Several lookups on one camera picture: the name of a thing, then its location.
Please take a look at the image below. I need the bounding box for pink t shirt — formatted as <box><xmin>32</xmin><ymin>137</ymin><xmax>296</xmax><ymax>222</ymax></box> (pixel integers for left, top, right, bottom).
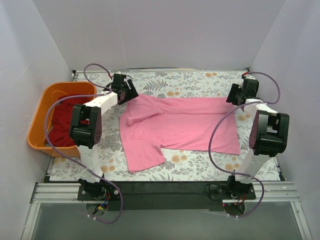
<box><xmin>119</xmin><ymin>94</ymin><xmax>240</xmax><ymax>173</ymax></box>

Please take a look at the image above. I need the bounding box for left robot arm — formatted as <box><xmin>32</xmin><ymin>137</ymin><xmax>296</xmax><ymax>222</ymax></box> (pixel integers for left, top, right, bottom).
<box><xmin>69</xmin><ymin>72</ymin><xmax>138</xmax><ymax>200</ymax></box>

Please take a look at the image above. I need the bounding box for aluminium frame rail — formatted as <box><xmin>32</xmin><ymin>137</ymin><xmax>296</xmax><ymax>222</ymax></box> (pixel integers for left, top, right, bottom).
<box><xmin>21</xmin><ymin>181</ymin><xmax>312</xmax><ymax>240</ymax></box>

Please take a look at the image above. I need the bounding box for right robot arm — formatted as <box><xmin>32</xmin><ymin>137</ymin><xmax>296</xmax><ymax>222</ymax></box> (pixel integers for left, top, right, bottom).
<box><xmin>226</xmin><ymin>72</ymin><xmax>290</xmax><ymax>199</ymax></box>

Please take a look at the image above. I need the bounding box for orange plastic basket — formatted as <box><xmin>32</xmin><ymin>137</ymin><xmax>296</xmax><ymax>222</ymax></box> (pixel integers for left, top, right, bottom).
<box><xmin>27</xmin><ymin>81</ymin><xmax>97</xmax><ymax>158</ymax></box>

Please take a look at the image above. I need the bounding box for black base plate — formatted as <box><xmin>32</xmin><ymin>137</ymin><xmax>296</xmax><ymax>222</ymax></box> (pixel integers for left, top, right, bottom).
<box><xmin>77</xmin><ymin>179</ymin><xmax>256</xmax><ymax>215</ymax></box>

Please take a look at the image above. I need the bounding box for red t shirt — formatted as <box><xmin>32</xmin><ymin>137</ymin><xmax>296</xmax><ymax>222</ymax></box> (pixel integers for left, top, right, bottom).
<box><xmin>48</xmin><ymin>98</ymin><xmax>77</xmax><ymax>147</ymax></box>

